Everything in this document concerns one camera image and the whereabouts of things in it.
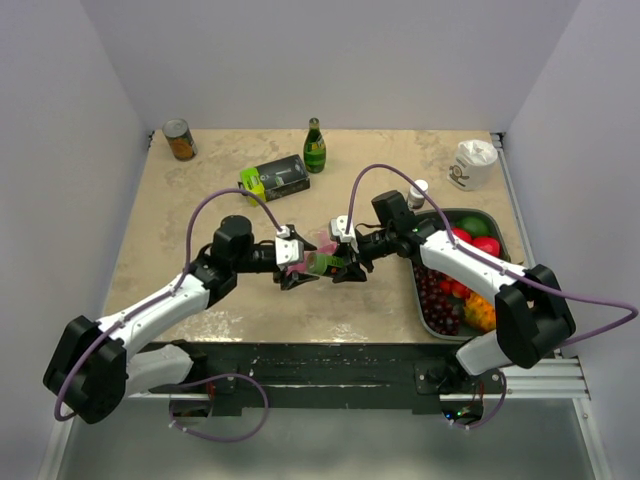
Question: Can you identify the pink weekly pill organizer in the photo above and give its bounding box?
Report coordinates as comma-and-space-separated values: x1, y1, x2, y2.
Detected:
284, 231, 336, 274

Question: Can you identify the green pill bottle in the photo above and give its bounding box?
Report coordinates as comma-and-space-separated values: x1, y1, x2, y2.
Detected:
306, 252, 344, 277

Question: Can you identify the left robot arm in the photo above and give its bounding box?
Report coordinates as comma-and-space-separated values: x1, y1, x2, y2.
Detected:
43, 215, 316, 424

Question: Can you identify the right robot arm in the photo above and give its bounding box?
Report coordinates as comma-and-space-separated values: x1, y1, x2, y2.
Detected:
329, 191, 576, 393

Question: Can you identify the white supplement bottle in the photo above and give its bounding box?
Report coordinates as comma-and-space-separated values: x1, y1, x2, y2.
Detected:
407, 179, 429, 210

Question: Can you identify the black green razor box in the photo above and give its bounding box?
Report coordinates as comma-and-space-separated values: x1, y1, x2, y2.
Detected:
237, 155, 310, 202

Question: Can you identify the green apple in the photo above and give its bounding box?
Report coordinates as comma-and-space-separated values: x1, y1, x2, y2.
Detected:
456, 215, 491, 238

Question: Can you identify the dark red grapes bunch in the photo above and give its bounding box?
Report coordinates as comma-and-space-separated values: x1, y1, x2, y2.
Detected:
413, 265, 462, 336

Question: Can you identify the green glass bottle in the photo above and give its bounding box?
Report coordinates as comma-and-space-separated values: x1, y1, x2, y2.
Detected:
303, 117, 326, 173

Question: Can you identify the grey fruit tray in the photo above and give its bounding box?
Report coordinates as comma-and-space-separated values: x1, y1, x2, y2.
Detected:
411, 208, 511, 343

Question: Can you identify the red apple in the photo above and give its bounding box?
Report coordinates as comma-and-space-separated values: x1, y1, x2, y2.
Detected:
472, 236, 502, 258

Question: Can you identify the white paper bag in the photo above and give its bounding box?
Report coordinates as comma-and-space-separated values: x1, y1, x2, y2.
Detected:
447, 139, 498, 191

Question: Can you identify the yellow dragon fruit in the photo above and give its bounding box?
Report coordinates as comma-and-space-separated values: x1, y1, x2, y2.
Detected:
463, 292, 496, 333

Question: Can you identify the orange labelled tin can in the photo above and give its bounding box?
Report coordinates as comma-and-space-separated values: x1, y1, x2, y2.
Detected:
162, 118, 197, 161

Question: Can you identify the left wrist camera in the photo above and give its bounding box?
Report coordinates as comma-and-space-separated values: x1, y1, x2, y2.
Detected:
274, 225, 304, 269

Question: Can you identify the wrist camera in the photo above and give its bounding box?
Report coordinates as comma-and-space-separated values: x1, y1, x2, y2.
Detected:
274, 225, 304, 269
328, 215, 356, 244

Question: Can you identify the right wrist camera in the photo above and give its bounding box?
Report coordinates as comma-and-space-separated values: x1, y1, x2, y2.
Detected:
328, 215, 356, 244

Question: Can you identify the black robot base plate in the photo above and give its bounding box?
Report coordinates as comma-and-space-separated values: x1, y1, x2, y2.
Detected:
152, 340, 503, 416

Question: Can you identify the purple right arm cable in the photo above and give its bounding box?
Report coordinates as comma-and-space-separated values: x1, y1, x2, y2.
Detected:
347, 163, 640, 431

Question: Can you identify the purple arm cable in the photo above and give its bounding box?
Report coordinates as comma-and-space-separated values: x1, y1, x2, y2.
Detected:
53, 187, 291, 422
347, 163, 640, 431

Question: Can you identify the aluminium frame rail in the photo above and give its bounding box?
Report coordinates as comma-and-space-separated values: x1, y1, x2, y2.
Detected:
490, 133, 590, 399

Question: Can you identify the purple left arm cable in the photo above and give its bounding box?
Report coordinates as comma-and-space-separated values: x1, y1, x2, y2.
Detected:
53, 187, 291, 422

